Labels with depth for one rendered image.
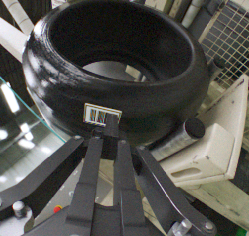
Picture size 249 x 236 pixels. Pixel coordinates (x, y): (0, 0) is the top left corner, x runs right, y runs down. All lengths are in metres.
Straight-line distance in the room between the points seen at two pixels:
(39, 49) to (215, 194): 0.83
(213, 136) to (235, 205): 0.61
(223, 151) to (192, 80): 0.16
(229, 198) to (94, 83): 0.77
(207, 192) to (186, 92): 0.53
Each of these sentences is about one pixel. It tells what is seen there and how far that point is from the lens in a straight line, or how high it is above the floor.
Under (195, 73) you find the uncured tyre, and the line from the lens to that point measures 0.38.
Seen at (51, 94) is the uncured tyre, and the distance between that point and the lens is 0.30.
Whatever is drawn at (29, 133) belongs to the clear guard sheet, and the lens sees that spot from 1.10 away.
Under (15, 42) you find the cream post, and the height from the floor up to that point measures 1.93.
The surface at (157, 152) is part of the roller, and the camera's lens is 0.41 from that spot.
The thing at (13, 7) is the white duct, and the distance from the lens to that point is 1.74.
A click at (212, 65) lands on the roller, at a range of 0.52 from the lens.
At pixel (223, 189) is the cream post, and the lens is 0.83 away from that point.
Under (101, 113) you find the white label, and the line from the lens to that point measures 0.25.
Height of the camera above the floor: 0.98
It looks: 9 degrees up
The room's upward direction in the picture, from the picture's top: 54 degrees counter-clockwise
